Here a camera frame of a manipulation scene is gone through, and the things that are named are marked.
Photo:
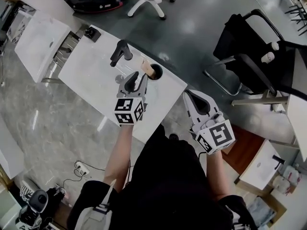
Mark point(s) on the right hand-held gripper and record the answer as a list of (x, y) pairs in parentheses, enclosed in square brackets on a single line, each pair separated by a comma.
[(220, 135)]

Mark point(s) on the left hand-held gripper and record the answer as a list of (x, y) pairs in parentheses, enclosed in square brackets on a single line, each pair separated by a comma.
[(124, 111)]

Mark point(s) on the white cup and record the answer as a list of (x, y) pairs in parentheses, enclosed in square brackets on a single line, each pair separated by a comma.
[(160, 75)]

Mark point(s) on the person's left forearm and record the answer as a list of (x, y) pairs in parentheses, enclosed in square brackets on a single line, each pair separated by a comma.
[(118, 157)]

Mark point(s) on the person's right forearm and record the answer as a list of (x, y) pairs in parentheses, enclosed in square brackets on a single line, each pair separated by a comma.
[(217, 176)]

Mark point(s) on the white sink vanity grey cabinet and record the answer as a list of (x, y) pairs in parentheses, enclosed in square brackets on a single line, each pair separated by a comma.
[(96, 80)]

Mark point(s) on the person's right black shoe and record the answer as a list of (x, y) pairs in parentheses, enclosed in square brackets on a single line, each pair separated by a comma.
[(173, 136)]

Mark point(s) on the tall black faucet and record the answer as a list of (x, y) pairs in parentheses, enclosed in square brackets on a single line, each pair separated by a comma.
[(121, 50)]

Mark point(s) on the black square holder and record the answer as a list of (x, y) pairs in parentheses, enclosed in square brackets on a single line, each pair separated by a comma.
[(92, 33)]

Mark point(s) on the black folding chair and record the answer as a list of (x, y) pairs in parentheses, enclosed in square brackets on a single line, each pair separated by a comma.
[(249, 56)]

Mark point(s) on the brown vanity white basin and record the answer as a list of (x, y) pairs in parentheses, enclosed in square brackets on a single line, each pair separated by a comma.
[(259, 166)]

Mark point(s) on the white bottle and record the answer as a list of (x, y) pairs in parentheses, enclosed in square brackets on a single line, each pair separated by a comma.
[(268, 57), (275, 46)]

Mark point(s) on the person's black clothing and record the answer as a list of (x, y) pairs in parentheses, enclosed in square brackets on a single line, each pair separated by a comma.
[(168, 188)]

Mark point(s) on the small black faucet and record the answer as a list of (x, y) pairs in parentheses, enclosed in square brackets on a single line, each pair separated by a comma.
[(278, 160)]

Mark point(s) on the white power strip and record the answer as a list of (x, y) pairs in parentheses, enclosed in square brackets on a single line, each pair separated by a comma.
[(82, 167)]

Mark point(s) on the long white desk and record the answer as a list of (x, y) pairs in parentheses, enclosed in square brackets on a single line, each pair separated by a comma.
[(297, 109)]

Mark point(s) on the clear plastic bags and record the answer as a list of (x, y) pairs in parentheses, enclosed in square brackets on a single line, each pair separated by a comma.
[(287, 180)]

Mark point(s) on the cardboard box with plastic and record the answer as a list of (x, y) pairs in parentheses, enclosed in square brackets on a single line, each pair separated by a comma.
[(263, 211)]

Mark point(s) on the marble patterned counter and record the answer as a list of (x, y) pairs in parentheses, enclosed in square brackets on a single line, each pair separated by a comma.
[(20, 24)]

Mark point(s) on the grey rounded device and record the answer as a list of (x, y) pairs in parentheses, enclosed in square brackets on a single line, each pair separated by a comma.
[(38, 200)]

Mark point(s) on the white basin on metal frame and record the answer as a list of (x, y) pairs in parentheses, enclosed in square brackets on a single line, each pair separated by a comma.
[(40, 44)]

